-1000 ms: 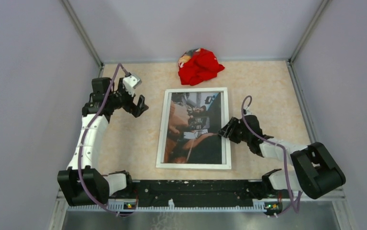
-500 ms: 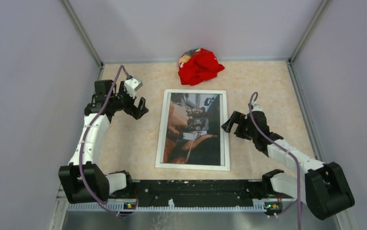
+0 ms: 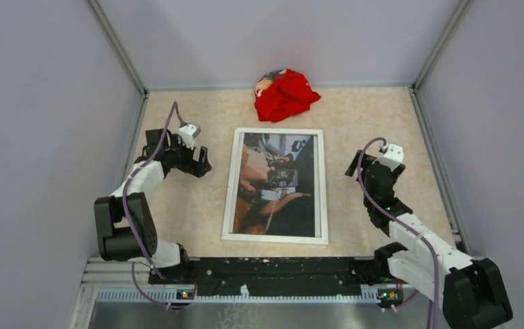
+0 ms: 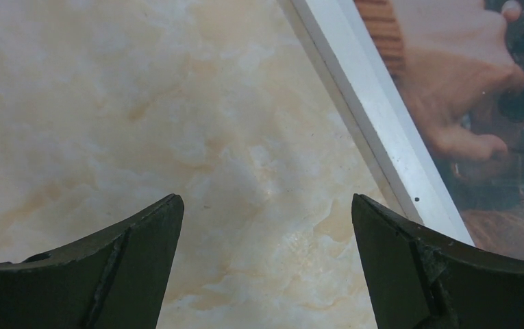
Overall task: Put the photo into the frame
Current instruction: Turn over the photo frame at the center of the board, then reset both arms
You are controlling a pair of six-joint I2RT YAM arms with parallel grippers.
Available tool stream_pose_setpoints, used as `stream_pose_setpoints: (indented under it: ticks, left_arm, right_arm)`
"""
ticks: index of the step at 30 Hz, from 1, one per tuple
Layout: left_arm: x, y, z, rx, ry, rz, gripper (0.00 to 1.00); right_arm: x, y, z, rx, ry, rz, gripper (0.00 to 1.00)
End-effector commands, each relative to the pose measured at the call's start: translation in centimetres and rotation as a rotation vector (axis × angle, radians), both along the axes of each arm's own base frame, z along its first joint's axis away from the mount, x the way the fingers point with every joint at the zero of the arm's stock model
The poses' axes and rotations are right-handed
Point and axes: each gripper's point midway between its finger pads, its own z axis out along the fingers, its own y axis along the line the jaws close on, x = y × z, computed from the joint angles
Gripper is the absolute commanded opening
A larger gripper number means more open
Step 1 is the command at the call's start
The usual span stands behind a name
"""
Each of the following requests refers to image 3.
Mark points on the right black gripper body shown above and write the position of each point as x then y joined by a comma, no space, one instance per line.
366,160

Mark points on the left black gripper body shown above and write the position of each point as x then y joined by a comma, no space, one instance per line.
181,157

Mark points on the light wooden picture frame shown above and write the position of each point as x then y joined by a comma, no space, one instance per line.
276,190

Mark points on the printed photo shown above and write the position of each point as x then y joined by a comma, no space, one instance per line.
275,186

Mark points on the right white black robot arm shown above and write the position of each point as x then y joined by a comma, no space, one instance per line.
468,292

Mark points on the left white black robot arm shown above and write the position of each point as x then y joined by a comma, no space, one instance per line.
124,224

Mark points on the crumpled red cloth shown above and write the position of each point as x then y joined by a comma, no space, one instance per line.
281,94

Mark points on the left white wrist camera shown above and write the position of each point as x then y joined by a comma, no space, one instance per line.
190,132

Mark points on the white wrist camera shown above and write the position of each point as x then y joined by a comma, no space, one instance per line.
190,132
392,156

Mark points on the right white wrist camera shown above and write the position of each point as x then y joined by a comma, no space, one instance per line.
392,156

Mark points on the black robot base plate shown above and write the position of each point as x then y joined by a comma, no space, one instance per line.
278,276

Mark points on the aluminium rail with cable duct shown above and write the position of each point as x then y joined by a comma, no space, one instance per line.
118,295

